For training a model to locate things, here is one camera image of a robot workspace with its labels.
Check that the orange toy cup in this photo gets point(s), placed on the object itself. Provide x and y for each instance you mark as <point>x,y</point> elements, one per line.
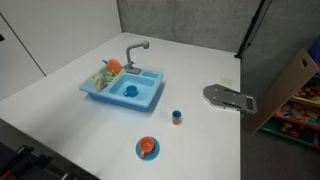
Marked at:
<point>146,144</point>

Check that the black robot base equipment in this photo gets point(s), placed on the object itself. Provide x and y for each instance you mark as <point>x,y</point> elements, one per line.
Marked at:
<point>20,163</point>

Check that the blue toy sink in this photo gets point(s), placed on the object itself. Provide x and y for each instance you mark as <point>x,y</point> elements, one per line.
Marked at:
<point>148,97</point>

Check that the blue toy cup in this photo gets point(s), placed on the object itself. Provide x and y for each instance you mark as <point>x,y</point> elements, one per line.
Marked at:
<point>131,91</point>

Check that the small blue orange cup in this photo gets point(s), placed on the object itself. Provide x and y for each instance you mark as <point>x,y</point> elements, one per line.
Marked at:
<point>176,120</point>

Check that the yellow dish rack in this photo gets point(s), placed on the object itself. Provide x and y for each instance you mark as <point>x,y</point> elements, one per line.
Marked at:
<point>115,77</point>

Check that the grey toy faucet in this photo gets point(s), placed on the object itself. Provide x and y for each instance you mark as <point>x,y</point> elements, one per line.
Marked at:
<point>129,53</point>

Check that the orange toy plate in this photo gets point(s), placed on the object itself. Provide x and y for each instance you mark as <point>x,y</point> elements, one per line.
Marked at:
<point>114,66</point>

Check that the grey metal mounting plate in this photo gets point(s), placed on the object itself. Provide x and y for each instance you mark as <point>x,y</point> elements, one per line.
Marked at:
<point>220,95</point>

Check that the blue toy saucer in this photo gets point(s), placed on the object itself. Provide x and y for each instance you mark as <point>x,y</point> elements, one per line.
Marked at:
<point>154,154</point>

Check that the yellow sticker label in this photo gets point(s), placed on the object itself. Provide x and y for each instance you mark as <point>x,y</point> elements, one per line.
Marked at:
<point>226,81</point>

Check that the black tripod pole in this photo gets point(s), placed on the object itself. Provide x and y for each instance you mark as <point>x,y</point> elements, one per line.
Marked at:
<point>248,35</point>

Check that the wooden toy shelf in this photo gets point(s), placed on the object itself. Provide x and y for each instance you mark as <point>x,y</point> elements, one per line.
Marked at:
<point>286,86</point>

